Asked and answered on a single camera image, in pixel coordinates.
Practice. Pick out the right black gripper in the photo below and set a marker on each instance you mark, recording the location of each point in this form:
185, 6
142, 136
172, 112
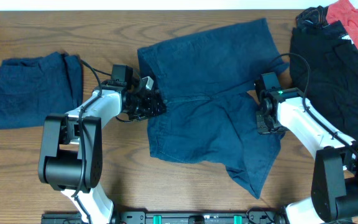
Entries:
260, 121

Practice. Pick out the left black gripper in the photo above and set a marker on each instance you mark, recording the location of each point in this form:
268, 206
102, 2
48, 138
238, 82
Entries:
155, 106

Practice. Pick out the navy blue denim shorts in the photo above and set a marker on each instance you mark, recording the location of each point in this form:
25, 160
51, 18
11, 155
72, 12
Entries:
205, 80

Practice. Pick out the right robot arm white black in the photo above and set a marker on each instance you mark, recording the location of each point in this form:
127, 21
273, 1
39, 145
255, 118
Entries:
334, 190

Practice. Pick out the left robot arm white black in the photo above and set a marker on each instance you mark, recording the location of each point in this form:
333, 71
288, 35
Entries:
71, 153

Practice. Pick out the black garment pile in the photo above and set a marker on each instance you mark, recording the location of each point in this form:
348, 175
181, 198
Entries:
324, 63

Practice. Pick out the folded navy blue shorts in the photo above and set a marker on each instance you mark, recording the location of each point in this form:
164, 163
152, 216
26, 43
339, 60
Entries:
33, 88

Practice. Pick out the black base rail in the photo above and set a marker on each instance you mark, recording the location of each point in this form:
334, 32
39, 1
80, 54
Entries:
252, 216

